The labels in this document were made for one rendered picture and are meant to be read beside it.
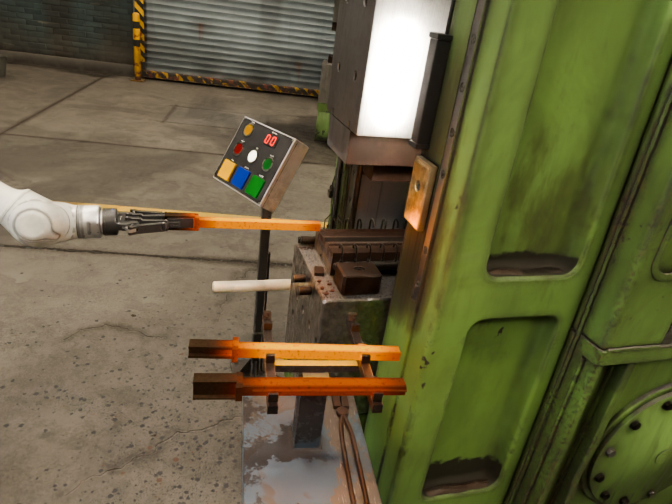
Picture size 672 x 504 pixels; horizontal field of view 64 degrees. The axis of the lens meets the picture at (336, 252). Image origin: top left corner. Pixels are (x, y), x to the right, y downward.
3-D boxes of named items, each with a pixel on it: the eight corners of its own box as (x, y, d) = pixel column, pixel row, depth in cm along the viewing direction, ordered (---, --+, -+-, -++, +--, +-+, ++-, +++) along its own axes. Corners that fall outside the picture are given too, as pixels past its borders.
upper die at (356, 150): (345, 164, 149) (350, 130, 144) (326, 144, 166) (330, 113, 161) (476, 169, 162) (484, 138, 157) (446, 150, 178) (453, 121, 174)
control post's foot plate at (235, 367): (234, 390, 245) (234, 375, 241) (228, 360, 264) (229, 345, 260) (280, 386, 252) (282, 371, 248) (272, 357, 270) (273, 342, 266)
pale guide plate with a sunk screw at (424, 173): (416, 231, 134) (430, 166, 127) (402, 217, 142) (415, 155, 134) (424, 231, 135) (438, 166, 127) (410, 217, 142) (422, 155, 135)
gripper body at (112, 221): (104, 227, 150) (140, 227, 153) (102, 241, 143) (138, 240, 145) (102, 202, 146) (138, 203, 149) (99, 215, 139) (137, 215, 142)
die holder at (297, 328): (306, 420, 170) (323, 301, 150) (283, 347, 202) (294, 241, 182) (461, 402, 187) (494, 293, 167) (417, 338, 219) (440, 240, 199)
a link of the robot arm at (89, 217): (78, 244, 141) (103, 244, 143) (75, 213, 137) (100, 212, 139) (83, 230, 149) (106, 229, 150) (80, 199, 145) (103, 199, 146)
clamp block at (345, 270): (341, 296, 154) (344, 276, 151) (333, 281, 161) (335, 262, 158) (379, 294, 158) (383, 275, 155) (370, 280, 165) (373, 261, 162)
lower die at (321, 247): (329, 275, 164) (333, 250, 160) (314, 246, 181) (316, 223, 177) (450, 271, 177) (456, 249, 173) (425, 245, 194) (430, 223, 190)
